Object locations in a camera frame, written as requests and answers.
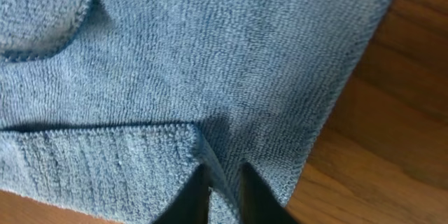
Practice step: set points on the blue microfiber cloth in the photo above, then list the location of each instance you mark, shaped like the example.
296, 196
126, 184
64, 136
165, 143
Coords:
108, 106

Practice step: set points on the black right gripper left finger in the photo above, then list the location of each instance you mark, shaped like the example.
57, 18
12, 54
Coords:
191, 206

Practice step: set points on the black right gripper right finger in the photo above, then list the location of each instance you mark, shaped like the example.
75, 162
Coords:
258, 205

